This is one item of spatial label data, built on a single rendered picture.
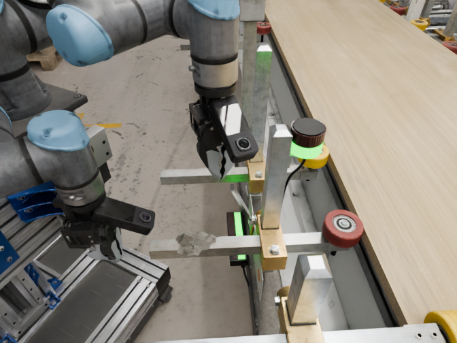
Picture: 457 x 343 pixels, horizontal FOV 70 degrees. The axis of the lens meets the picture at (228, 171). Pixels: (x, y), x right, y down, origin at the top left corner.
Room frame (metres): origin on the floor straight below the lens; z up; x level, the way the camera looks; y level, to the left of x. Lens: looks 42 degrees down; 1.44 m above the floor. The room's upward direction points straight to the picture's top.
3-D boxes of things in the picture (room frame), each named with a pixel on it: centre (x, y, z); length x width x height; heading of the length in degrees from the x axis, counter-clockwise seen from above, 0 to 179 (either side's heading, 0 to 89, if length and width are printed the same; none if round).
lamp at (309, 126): (0.47, -0.14, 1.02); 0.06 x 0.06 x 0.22; 3
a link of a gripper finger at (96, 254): (0.39, 0.26, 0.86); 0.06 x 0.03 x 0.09; 93
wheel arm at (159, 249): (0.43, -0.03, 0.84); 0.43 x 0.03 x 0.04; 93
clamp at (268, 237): (0.45, -0.10, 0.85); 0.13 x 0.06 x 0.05; 3
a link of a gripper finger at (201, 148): (0.48, 0.04, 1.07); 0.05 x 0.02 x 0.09; 113
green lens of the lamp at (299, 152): (0.47, -0.14, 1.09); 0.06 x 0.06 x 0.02
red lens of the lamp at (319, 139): (0.47, -0.14, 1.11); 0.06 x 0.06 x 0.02
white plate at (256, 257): (0.50, -0.07, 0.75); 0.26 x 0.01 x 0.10; 3
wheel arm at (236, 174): (0.68, -0.03, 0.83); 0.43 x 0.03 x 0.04; 93
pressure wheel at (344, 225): (0.44, -0.24, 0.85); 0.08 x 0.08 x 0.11
